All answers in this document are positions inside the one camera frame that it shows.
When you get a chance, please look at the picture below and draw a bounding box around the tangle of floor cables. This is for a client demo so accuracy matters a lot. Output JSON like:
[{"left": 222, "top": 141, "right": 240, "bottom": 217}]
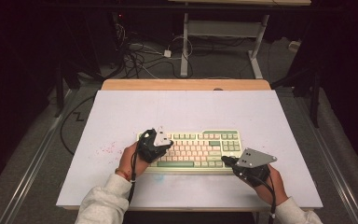
[{"left": 113, "top": 22, "right": 195, "bottom": 80}]

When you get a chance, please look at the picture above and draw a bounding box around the wooden table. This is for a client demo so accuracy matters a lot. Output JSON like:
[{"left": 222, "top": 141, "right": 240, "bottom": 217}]
[{"left": 62, "top": 78, "right": 321, "bottom": 213}]

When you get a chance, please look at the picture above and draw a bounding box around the green and cream mechanical keyboard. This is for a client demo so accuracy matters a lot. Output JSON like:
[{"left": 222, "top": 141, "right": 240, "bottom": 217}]
[{"left": 136, "top": 129, "right": 247, "bottom": 175}]

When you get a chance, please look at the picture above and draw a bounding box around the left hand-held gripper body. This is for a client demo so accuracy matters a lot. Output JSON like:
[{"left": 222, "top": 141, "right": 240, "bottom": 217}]
[{"left": 136, "top": 126, "right": 172, "bottom": 164}]

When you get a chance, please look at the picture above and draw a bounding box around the white metal desk frame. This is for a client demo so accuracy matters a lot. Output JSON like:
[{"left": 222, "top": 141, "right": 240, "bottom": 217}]
[{"left": 167, "top": 0, "right": 312, "bottom": 80}]

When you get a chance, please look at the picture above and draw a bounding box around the white board table cover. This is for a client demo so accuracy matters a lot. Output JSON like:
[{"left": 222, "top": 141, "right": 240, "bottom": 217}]
[{"left": 55, "top": 90, "right": 324, "bottom": 209}]

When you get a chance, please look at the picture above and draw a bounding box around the right hand-held gripper black cable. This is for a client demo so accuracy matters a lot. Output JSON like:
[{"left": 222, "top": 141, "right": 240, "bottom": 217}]
[{"left": 245, "top": 173, "right": 278, "bottom": 224}]

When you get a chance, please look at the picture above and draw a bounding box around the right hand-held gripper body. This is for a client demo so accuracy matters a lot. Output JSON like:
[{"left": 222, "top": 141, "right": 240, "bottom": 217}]
[{"left": 232, "top": 147, "right": 278, "bottom": 188}]

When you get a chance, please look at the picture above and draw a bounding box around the hand-held gripper black cable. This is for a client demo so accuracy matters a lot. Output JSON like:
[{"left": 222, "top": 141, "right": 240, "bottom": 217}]
[
  {"left": 127, "top": 148, "right": 138, "bottom": 205},
  {"left": 245, "top": 173, "right": 278, "bottom": 224}
]

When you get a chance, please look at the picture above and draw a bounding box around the white power strip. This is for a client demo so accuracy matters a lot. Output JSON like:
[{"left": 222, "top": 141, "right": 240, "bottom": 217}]
[{"left": 288, "top": 40, "right": 302, "bottom": 52}]

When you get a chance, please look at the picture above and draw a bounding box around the left hand-held gripper black cable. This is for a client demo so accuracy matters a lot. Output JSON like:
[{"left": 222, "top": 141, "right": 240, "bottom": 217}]
[{"left": 127, "top": 148, "right": 138, "bottom": 205}]

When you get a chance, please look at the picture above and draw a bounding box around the metal floor rail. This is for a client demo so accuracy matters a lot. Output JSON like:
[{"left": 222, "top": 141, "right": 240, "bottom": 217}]
[
  {"left": 294, "top": 96, "right": 358, "bottom": 224},
  {"left": 0, "top": 89, "right": 77, "bottom": 224}
]

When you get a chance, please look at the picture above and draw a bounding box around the person's right hand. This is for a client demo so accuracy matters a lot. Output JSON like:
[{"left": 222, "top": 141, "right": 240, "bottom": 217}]
[{"left": 255, "top": 164, "right": 290, "bottom": 206}]

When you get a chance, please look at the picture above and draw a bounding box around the long black floor cable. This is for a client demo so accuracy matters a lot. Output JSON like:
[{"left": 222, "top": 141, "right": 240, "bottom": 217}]
[{"left": 59, "top": 94, "right": 97, "bottom": 157}]

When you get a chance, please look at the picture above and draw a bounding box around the person's left hand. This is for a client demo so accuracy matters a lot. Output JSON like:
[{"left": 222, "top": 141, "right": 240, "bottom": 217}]
[{"left": 117, "top": 141, "right": 152, "bottom": 180}]

